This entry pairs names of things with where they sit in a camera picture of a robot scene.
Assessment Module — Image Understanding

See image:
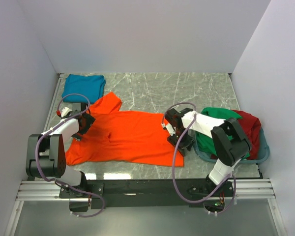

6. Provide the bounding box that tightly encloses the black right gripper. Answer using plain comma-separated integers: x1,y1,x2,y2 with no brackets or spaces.
167,128,196,157

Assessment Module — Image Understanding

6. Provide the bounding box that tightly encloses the orange t shirt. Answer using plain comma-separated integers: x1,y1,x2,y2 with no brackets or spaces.
65,92,184,167

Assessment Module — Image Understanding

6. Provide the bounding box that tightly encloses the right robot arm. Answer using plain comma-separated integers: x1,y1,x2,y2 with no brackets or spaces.
162,108,252,196

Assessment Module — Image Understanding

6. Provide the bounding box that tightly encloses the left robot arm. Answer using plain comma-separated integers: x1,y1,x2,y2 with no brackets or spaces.
26,103,95,198

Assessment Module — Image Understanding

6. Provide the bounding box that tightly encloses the green t shirt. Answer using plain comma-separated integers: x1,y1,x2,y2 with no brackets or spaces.
195,107,250,160

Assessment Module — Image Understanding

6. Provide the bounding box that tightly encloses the folded blue t shirt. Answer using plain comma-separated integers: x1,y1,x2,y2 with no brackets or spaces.
61,74,106,104

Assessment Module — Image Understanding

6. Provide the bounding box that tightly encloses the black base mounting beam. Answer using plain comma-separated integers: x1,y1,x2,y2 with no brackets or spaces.
59,178,236,212

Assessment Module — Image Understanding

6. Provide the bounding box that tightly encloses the dark red t shirt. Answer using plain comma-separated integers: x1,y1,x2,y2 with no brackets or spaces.
202,107,261,160

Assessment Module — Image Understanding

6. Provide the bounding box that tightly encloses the teal plastic basket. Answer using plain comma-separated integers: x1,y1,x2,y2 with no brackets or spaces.
193,128,270,164

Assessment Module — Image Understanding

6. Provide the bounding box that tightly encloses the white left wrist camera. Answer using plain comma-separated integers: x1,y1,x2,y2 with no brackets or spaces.
56,107,72,118

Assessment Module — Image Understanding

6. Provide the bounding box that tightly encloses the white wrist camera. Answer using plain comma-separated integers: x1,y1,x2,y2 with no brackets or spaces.
161,123,176,136
56,107,72,118

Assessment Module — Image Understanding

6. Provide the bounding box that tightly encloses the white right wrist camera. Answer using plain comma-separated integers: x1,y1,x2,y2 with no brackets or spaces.
161,123,176,136

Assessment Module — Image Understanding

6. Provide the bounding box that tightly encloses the aluminium left side rail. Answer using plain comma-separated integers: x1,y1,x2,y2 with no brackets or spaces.
43,73,64,132

